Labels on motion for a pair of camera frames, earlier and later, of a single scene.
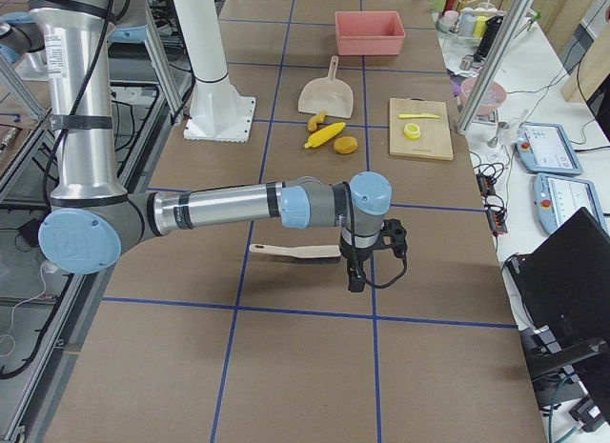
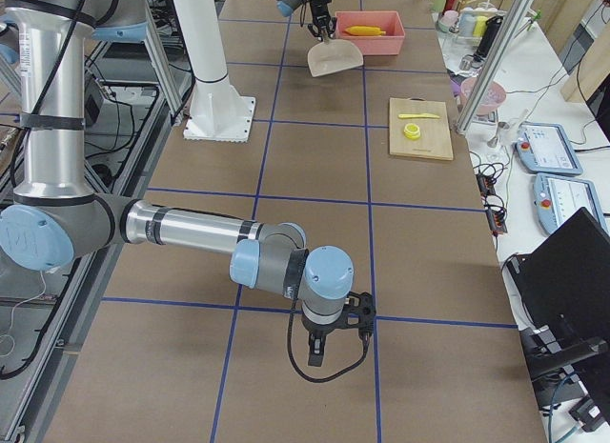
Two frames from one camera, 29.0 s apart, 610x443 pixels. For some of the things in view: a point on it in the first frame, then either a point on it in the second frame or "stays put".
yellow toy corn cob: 325,134 -> 364,30
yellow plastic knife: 417,115 stays put
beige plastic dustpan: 330,94 -> 333,55
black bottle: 491,30 stays put
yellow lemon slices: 412,130 stays put
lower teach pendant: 558,197 stays put
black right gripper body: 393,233 -> 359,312
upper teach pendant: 545,148 stays put
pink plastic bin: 370,32 stays put
